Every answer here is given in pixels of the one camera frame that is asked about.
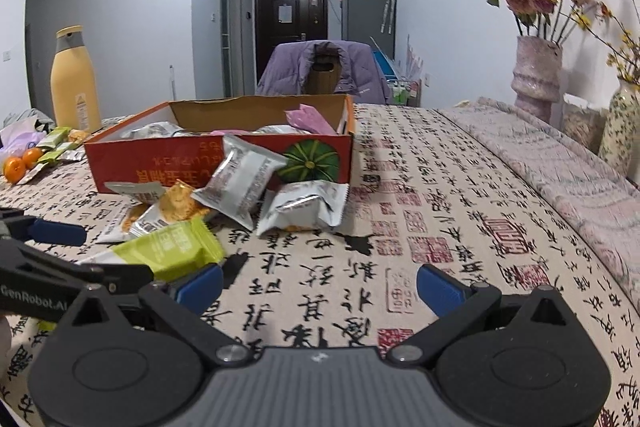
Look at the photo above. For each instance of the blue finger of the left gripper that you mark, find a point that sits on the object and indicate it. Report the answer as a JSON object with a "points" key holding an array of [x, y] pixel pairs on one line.
{"points": [[118, 279], [56, 233]]}

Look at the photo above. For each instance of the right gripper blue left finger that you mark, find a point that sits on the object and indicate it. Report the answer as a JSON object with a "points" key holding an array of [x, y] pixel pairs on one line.
{"points": [[199, 290]]}

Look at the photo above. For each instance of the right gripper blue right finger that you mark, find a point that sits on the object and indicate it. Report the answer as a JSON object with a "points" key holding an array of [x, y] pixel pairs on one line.
{"points": [[441, 292]]}

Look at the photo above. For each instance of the green white snack bar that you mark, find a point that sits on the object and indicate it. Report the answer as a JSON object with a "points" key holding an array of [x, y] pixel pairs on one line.
{"points": [[171, 252]]}

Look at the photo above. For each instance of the pink snack packet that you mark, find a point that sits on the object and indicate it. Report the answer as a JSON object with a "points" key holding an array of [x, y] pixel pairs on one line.
{"points": [[306, 117]]}

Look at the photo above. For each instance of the orange tangerine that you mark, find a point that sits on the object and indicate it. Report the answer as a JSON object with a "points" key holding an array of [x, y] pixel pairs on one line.
{"points": [[31, 157], [14, 169]]}

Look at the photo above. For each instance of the purple tissue pack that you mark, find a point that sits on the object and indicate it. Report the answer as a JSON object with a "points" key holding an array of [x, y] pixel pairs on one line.
{"points": [[18, 137]]}

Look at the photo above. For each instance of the green snack bar on table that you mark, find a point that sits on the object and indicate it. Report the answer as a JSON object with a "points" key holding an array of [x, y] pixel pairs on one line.
{"points": [[54, 138]]}

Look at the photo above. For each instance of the white silver snack packet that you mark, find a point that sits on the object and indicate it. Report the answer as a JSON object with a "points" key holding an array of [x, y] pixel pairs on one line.
{"points": [[239, 180]]}

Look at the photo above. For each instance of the yellow thermos bottle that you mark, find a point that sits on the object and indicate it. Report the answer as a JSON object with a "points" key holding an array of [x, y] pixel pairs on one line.
{"points": [[73, 83]]}

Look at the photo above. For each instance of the pink quilted cloth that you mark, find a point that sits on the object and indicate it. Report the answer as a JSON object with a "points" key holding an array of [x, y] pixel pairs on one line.
{"points": [[597, 202]]}

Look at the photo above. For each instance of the clear storage jar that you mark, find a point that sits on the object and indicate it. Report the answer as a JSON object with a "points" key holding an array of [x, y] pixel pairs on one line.
{"points": [[582, 122]]}

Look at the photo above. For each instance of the floral patterned vase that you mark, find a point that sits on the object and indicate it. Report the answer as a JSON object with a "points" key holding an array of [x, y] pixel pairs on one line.
{"points": [[621, 127]]}

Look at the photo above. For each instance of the purple jacket on chair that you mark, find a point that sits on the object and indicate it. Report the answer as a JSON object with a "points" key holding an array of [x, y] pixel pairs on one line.
{"points": [[361, 78]]}

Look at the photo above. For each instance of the pink ceramic vase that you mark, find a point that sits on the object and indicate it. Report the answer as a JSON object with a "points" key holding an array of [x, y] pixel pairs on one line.
{"points": [[536, 76]]}

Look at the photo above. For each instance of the wooden chair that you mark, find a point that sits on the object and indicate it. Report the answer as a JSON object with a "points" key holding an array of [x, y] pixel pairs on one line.
{"points": [[324, 74]]}

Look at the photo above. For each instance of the grey refrigerator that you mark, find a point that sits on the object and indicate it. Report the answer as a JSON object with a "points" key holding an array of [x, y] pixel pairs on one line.
{"points": [[369, 22]]}

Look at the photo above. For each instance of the dark entrance door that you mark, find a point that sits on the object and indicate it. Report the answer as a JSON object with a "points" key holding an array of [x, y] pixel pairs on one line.
{"points": [[286, 21]]}

